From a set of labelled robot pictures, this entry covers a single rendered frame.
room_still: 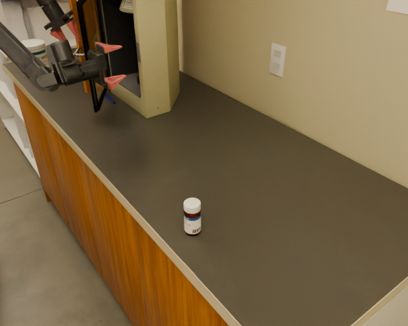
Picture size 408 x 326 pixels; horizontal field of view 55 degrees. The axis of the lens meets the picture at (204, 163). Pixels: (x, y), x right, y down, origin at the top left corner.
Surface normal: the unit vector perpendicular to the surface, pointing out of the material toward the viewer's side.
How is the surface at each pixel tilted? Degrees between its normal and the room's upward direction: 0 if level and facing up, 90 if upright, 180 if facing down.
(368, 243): 0
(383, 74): 90
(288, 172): 0
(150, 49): 90
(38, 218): 0
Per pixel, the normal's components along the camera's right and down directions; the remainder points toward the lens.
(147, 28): 0.59, 0.44
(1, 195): 0.00, -0.83
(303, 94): -0.80, 0.33
